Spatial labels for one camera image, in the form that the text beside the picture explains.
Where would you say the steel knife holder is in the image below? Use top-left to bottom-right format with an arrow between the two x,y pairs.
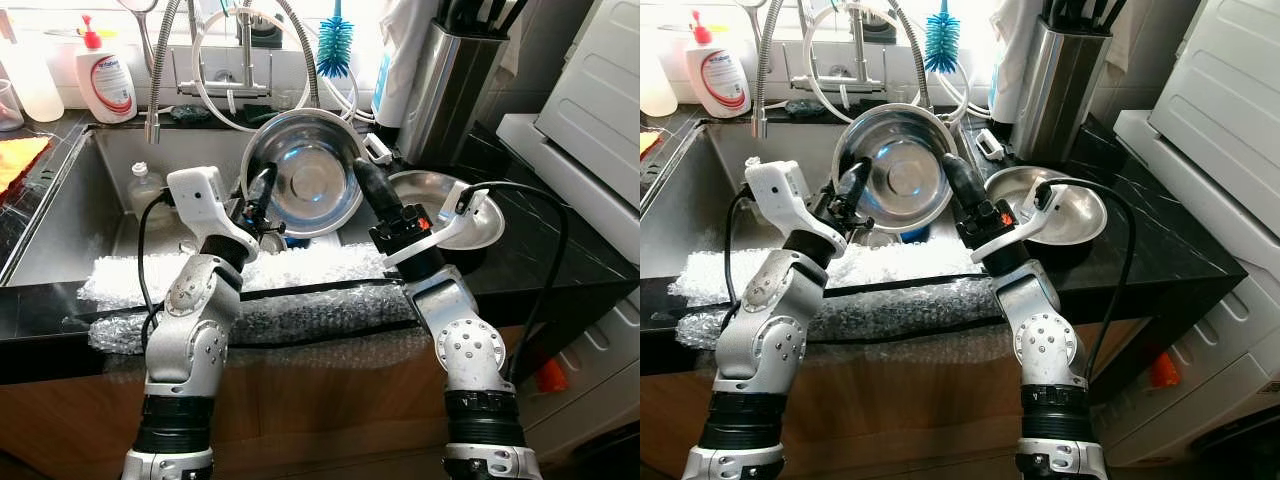
398,0 -> 511,166
1008,0 -> 1113,166

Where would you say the white blue plastic bag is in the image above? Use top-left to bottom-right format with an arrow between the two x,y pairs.
988,0 -> 1041,116
372,0 -> 441,126

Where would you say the flexible steel faucet hose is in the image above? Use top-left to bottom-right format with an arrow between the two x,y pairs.
752,0 -> 936,139
145,0 -> 321,146

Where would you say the blue bottle brush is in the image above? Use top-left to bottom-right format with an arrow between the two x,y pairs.
316,0 -> 356,81
923,0 -> 961,76

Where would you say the steel tap fixture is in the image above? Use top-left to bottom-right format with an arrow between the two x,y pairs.
175,0 -> 276,101
790,0 -> 891,96

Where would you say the stainless steel sink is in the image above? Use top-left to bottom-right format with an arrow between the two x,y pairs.
640,120 -> 986,281
0,125 -> 391,291

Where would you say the wooden cabinet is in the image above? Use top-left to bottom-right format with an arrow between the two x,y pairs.
0,335 -> 521,480
640,330 -> 1151,480

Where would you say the clear plastic bottle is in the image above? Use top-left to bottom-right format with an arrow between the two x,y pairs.
128,162 -> 171,216

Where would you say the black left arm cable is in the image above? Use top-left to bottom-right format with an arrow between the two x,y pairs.
138,190 -> 176,351
722,185 -> 756,311

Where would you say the clear glass cup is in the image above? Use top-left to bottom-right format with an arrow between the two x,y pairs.
0,78 -> 25,133

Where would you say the white red soap bottle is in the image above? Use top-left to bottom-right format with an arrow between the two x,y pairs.
685,10 -> 751,121
75,14 -> 139,124

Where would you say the white kitchen appliance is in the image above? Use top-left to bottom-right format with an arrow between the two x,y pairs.
495,0 -> 641,431
1095,0 -> 1280,471

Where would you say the shallow steel plate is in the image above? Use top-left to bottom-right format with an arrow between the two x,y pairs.
385,170 -> 506,251
985,165 -> 1109,247

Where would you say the translucent white bottle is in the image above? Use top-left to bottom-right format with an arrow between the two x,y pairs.
640,40 -> 679,118
0,10 -> 66,123

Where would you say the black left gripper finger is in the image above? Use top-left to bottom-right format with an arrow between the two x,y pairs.
255,163 -> 279,221
845,158 -> 873,216

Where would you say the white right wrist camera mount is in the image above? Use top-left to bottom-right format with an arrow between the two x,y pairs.
385,180 -> 491,269
970,180 -> 1071,266

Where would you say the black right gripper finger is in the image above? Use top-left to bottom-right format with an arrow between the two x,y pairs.
352,157 -> 403,216
940,152 -> 991,211

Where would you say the white water hose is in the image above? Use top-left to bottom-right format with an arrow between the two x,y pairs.
800,0 -> 971,126
190,5 -> 361,131

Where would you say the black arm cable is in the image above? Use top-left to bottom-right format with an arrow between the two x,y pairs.
1035,175 -> 1136,386
138,190 -> 176,351
722,185 -> 756,311
465,180 -> 571,386

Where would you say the steel ladle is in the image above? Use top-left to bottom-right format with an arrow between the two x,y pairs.
118,0 -> 161,73
738,0 -> 773,71

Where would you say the clear bubble wrap sheet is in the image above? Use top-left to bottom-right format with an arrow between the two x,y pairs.
668,238 -> 1006,351
78,243 -> 421,356

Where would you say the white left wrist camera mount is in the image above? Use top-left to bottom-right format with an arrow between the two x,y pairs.
165,166 -> 261,263
745,158 -> 849,256

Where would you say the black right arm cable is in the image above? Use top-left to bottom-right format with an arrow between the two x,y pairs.
1035,175 -> 1136,386
465,180 -> 571,386

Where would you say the deep steel bowl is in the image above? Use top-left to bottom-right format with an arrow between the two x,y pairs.
830,102 -> 961,233
238,108 -> 369,239

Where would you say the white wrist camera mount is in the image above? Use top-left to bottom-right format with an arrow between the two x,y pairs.
970,180 -> 1071,266
745,158 -> 849,256
385,180 -> 491,269
165,166 -> 261,263

